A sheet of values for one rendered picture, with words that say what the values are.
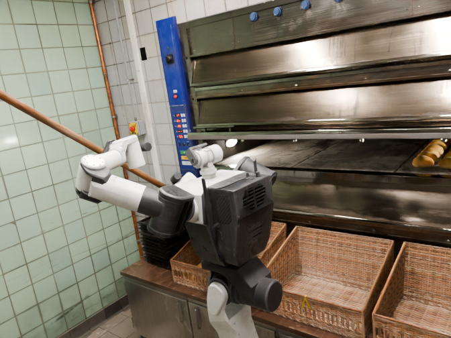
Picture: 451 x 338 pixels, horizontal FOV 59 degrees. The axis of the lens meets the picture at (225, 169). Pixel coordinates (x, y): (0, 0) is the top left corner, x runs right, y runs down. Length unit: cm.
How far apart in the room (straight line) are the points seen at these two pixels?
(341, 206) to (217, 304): 97
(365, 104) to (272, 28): 65
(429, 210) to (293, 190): 72
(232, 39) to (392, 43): 90
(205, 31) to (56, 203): 157
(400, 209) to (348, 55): 79
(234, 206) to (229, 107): 127
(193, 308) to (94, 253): 114
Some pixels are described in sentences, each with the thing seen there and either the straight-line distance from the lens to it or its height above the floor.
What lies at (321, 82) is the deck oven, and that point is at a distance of 213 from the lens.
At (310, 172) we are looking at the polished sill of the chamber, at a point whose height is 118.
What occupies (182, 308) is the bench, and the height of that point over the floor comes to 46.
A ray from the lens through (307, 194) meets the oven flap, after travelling 231.
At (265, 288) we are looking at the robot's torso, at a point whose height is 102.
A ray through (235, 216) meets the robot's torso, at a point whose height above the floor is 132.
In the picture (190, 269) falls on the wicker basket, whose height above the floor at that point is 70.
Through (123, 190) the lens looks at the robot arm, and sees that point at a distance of 129.
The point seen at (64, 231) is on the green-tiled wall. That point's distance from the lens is 311.
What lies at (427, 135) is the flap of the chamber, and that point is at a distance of 185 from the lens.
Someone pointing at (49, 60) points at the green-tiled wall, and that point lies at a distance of 306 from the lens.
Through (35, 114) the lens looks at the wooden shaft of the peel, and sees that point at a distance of 161.
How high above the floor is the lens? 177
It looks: 14 degrees down
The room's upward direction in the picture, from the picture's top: 8 degrees counter-clockwise
